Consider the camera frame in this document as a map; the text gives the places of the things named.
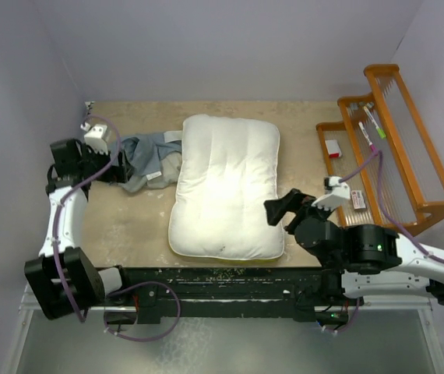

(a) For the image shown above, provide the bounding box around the aluminium frame rail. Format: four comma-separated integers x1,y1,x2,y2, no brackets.
362,295,444,373

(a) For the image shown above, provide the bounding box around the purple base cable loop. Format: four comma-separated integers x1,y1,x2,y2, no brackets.
103,282,182,344

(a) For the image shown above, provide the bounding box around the patchwork green beige pillowcase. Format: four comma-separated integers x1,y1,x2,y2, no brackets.
119,130,182,193

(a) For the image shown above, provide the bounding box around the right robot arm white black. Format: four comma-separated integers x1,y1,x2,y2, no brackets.
264,183,444,306

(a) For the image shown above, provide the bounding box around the white quilted pillow yellow stripe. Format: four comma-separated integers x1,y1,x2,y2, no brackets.
168,114,284,261

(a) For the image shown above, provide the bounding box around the green capped marker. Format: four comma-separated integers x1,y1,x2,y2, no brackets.
363,104,386,139

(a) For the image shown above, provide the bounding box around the orange wooden tiered rack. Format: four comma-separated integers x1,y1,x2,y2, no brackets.
316,64,444,235

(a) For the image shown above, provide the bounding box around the white red small box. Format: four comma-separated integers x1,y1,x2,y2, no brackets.
325,139,342,158

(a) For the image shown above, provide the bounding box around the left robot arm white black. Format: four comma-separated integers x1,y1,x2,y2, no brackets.
24,139,132,321

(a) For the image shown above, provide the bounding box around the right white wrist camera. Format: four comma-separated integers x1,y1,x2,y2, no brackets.
312,176,351,212

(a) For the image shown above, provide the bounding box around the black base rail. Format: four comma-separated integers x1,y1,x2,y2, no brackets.
101,267,363,324

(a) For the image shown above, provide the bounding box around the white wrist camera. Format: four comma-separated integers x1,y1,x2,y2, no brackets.
80,122,111,155
312,176,351,212

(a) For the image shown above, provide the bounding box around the pink capped marker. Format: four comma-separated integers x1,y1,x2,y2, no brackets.
358,122,378,153

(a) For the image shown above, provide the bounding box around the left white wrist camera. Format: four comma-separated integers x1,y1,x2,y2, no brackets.
80,122,111,155

